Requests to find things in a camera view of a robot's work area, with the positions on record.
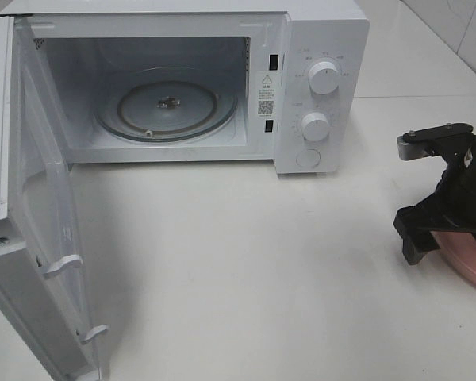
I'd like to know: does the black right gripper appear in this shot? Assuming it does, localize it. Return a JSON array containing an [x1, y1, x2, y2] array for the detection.
[[393, 123, 476, 265]]

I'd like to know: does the round white door button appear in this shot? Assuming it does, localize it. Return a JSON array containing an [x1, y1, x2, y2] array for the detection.
[[296, 149, 321, 168]]

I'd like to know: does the lower white timer knob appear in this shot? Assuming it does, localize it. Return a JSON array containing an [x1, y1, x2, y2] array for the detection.
[[301, 112, 330, 142]]

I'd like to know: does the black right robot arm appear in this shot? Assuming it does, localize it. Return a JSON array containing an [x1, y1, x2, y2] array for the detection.
[[393, 123, 476, 265]]

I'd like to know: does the white microwave oven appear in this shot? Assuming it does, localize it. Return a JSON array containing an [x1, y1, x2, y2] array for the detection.
[[0, 1, 370, 174]]

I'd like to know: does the pink round plate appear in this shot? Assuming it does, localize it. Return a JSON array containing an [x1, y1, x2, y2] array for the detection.
[[432, 232, 476, 286]]

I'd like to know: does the white microwave door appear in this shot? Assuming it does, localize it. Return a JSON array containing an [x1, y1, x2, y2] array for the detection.
[[0, 16, 108, 380]]

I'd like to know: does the white warning label sticker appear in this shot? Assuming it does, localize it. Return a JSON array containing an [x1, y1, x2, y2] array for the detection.
[[253, 71, 281, 119]]

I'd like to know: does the upper white power knob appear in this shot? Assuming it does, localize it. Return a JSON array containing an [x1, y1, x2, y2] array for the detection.
[[307, 60, 340, 95]]

